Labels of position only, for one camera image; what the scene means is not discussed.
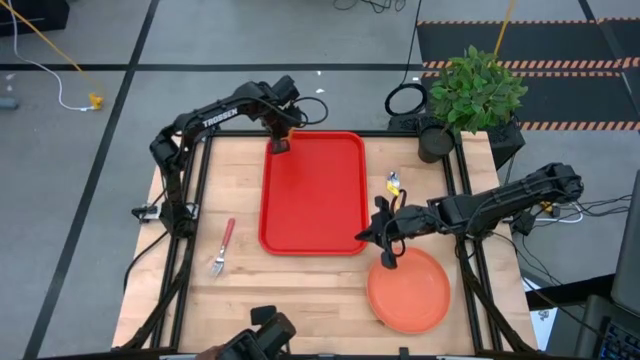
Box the black cables on floor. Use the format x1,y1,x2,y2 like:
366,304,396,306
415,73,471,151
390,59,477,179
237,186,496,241
332,0,407,14

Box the red plastic tray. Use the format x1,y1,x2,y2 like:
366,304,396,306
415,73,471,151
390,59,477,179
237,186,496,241
258,130,370,257

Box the black coiled cable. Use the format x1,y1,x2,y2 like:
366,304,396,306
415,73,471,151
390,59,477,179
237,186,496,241
383,0,429,117

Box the green leafy plant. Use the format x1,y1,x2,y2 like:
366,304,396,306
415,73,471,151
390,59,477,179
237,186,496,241
428,44,529,136

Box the black crate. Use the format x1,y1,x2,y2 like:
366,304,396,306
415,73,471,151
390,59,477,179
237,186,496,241
0,0,70,37

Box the white paper with logo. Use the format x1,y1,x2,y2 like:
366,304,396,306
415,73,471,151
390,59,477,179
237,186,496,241
528,308,559,352

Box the black keyboard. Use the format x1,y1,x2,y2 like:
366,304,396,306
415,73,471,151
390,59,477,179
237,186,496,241
597,319,640,360

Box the white floor cable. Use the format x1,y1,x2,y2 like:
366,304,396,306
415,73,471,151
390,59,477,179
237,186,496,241
7,0,95,113

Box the orange plastic plate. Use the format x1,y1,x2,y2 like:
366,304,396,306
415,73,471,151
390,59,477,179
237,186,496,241
366,246,452,335

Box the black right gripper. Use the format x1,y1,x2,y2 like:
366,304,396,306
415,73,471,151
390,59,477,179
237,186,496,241
354,195,434,271

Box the hazard striped black mat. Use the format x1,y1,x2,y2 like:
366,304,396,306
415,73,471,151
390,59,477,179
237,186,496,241
417,18,640,132

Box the yellow hanging cable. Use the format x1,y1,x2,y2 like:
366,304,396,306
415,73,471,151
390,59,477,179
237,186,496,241
493,0,516,57

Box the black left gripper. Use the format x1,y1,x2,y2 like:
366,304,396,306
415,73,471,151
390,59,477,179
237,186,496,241
259,74,307,155

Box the yellow floor cable with plug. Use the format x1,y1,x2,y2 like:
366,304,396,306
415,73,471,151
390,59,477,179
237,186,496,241
0,0,105,111

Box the black plant pot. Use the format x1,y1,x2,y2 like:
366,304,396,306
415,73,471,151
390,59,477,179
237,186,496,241
417,123,456,165

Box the bundle of thin cables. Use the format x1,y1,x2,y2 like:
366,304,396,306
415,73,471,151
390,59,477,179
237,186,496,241
519,193,634,226

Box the black aluminium table frame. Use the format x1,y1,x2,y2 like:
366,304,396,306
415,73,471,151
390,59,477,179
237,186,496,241
119,127,539,357

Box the dark monitor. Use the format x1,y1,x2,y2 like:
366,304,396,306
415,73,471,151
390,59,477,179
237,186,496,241
610,169,640,316

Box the red-handled metal fork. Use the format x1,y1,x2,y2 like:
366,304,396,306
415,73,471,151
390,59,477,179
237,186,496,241
210,217,237,278

